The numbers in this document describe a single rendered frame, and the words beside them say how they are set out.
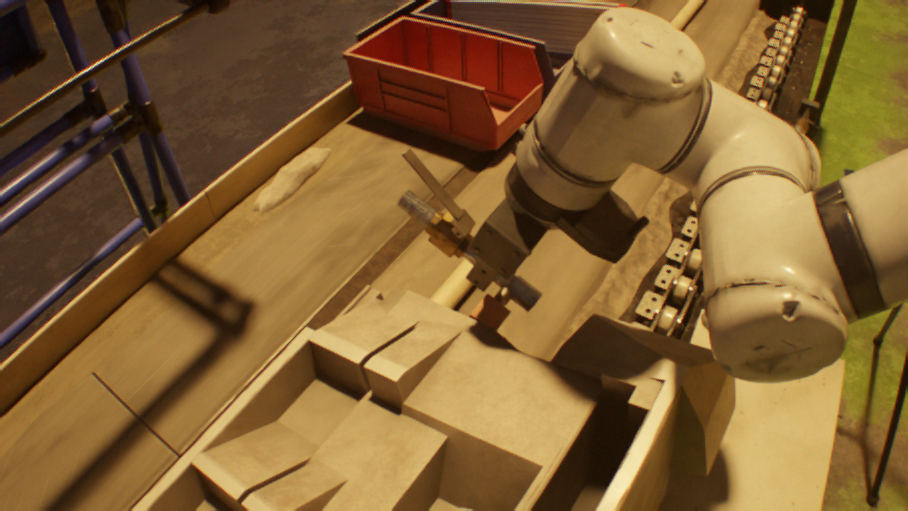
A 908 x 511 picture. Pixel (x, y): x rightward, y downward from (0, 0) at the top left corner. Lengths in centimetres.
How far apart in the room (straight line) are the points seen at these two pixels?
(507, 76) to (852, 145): 201
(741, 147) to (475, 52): 87
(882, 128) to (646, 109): 279
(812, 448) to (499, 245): 46
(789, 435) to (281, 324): 70
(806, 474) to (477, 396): 41
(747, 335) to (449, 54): 103
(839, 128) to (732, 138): 258
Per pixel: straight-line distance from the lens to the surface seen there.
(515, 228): 55
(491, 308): 65
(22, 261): 276
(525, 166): 52
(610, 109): 44
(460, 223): 66
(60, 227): 280
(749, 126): 48
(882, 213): 38
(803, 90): 151
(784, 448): 78
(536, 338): 85
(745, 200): 42
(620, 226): 56
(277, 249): 103
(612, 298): 92
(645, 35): 45
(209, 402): 88
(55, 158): 120
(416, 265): 95
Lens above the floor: 143
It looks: 46 degrees down
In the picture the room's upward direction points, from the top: 5 degrees counter-clockwise
